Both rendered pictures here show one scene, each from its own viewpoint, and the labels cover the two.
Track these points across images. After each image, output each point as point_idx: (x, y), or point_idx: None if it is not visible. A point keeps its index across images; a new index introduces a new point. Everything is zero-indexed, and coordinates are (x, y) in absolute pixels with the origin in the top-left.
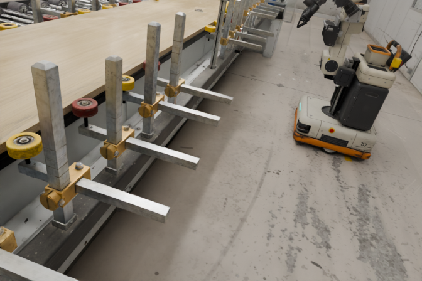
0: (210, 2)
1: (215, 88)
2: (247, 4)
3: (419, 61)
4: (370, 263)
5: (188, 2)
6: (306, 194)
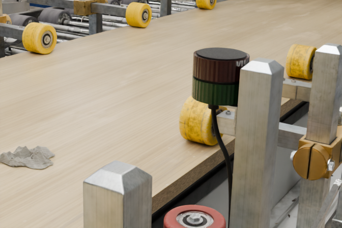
0: (189, 65)
1: None
2: (325, 109)
3: None
4: None
5: (57, 86)
6: None
